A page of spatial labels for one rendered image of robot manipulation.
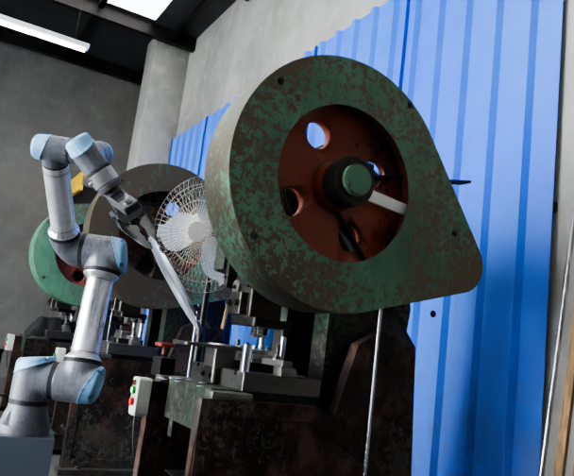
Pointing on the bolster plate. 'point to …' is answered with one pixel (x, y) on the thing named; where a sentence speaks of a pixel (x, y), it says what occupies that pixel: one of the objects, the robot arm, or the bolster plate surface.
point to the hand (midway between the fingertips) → (152, 244)
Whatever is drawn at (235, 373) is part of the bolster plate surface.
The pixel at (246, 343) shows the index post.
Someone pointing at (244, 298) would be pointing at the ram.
